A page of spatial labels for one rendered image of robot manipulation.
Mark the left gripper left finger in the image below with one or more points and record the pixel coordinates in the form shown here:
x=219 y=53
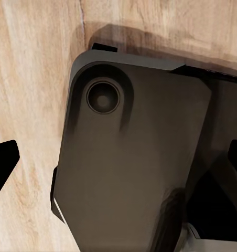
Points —
x=9 y=157

